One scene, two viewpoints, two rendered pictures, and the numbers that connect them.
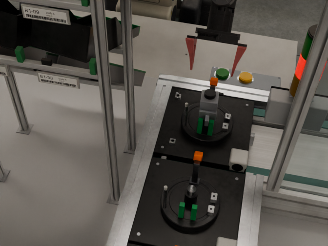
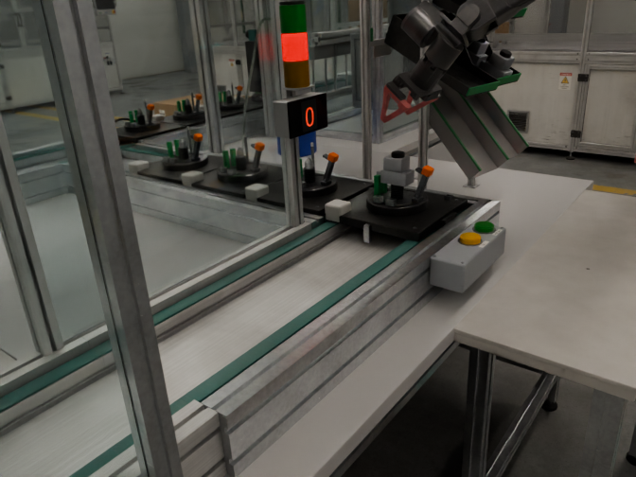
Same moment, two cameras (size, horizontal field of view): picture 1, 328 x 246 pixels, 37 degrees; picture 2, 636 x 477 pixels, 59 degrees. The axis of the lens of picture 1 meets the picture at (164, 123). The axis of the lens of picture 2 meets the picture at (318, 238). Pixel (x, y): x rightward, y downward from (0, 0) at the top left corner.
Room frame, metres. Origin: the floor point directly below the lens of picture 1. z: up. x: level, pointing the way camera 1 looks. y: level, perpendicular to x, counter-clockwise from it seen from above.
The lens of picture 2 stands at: (1.27, -1.28, 1.42)
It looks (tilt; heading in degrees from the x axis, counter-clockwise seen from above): 23 degrees down; 118
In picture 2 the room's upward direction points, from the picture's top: 3 degrees counter-clockwise
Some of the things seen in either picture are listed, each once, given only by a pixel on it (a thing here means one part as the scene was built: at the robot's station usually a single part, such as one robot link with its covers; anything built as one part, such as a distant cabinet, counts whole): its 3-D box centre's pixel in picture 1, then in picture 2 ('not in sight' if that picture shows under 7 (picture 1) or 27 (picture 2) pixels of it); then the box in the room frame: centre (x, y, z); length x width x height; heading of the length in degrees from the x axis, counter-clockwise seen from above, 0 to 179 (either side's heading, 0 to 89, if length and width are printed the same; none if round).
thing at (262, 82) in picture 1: (243, 86); (468, 255); (1.06, -0.24, 0.93); 0.21 x 0.07 x 0.06; 79
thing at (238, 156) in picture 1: (238, 160); (338, 211); (0.75, -0.19, 0.97); 0.05 x 0.05 x 0.04; 79
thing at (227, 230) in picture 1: (191, 195); (309, 172); (0.61, -0.07, 1.01); 0.24 x 0.24 x 0.13; 79
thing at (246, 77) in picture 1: (245, 78); (469, 240); (1.06, -0.24, 0.96); 0.04 x 0.04 x 0.02
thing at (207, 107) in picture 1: (208, 105); (393, 167); (0.85, -0.11, 1.06); 0.08 x 0.04 x 0.07; 172
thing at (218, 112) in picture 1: (206, 123); (397, 201); (0.86, -0.11, 0.98); 0.14 x 0.14 x 0.02
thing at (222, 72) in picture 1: (222, 74); (484, 228); (1.07, -0.17, 0.96); 0.04 x 0.04 x 0.02
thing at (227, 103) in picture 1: (206, 127); (397, 209); (0.86, -0.11, 0.96); 0.24 x 0.24 x 0.02; 79
